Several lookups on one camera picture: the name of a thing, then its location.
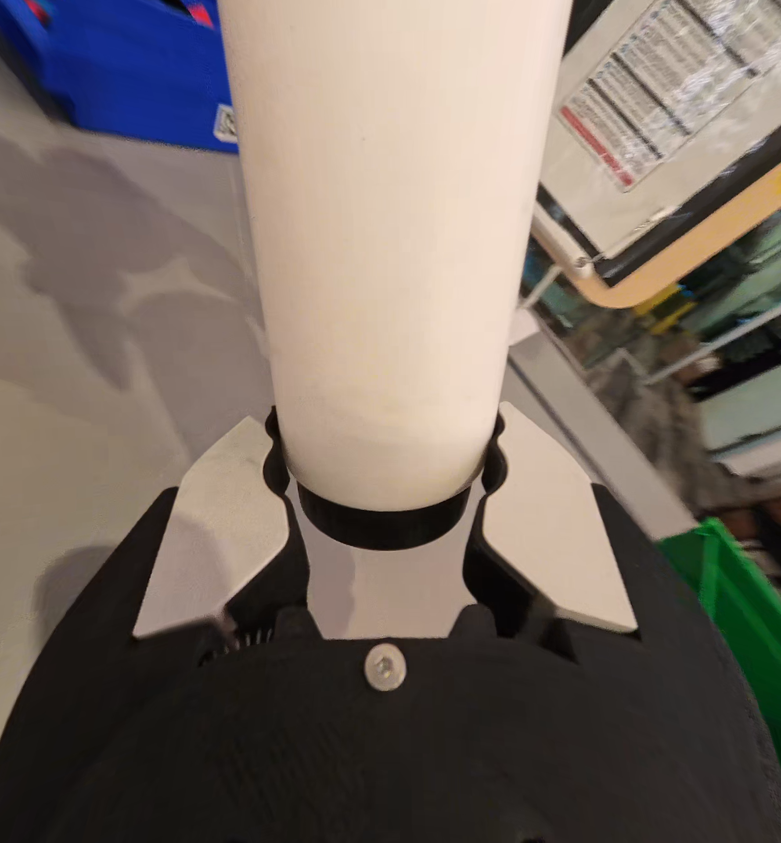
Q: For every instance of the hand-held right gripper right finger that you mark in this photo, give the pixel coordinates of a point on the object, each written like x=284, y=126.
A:
x=548, y=540

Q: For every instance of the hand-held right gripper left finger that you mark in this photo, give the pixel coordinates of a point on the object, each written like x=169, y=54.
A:
x=212, y=540

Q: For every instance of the green plastic bin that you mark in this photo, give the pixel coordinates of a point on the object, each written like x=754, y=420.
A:
x=746, y=606

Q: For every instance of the white plastic water bottle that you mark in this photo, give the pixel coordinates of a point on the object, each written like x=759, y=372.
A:
x=390, y=230

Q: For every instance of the blue plastic bin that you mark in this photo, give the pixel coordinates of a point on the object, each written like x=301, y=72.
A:
x=133, y=79

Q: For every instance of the acrylic sign stand wooden board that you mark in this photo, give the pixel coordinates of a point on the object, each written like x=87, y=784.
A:
x=594, y=197

